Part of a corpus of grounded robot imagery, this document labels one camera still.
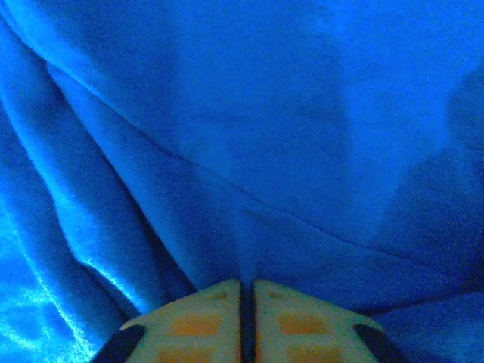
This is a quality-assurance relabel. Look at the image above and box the blue t-shirt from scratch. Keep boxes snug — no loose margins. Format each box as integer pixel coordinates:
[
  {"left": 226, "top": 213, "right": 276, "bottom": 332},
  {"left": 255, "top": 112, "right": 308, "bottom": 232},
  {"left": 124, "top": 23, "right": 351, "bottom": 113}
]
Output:
[{"left": 0, "top": 0, "right": 484, "bottom": 363}]

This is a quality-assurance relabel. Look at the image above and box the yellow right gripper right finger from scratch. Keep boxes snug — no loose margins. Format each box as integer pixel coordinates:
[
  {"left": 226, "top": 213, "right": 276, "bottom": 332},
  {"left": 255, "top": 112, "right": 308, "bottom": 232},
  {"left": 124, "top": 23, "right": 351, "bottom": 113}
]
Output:
[{"left": 252, "top": 278, "right": 408, "bottom": 363}]

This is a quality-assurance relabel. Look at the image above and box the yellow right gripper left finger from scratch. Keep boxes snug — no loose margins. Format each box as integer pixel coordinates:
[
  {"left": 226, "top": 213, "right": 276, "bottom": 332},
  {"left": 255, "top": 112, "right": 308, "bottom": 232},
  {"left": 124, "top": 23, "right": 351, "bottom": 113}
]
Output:
[{"left": 92, "top": 278, "right": 244, "bottom": 363}]

